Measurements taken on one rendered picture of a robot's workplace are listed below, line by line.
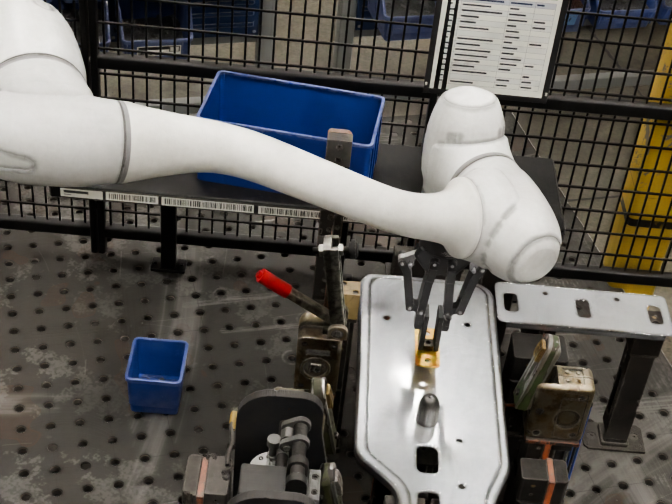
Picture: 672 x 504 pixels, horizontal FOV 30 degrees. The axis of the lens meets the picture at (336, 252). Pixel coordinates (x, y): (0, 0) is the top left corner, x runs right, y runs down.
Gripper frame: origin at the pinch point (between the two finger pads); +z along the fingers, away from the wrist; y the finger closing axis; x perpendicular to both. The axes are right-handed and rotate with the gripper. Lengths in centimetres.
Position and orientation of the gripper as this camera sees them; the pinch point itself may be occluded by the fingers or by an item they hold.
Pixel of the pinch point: (430, 327)
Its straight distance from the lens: 190.5
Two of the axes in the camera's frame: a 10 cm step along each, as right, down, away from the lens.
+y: 10.0, 0.9, 0.2
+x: 0.4, -6.3, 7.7
